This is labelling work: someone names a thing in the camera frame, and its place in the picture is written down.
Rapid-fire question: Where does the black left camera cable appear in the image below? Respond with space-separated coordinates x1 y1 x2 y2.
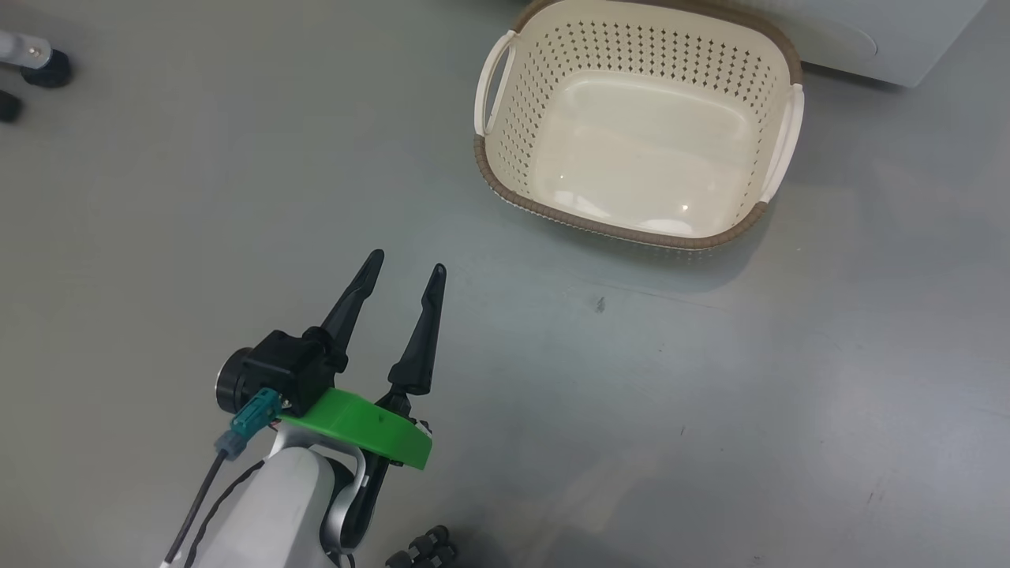
162 451 231 566

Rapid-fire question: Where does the cream perforated laundry basket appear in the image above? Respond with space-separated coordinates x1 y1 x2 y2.
473 0 806 251

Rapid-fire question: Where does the grey leg with black caster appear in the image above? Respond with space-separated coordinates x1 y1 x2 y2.
0 30 73 88

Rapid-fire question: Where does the teal left camera connector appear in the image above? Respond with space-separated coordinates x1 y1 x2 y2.
215 387 282 462

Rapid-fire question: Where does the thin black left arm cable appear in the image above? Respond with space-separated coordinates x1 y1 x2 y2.
184 461 266 568

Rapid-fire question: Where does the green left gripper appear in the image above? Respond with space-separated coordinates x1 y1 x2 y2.
280 249 447 473

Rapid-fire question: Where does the white front-load washing machine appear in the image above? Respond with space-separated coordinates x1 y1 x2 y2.
714 0 991 88

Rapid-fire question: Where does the round filter cover panel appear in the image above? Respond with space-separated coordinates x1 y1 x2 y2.
797 12 879 58

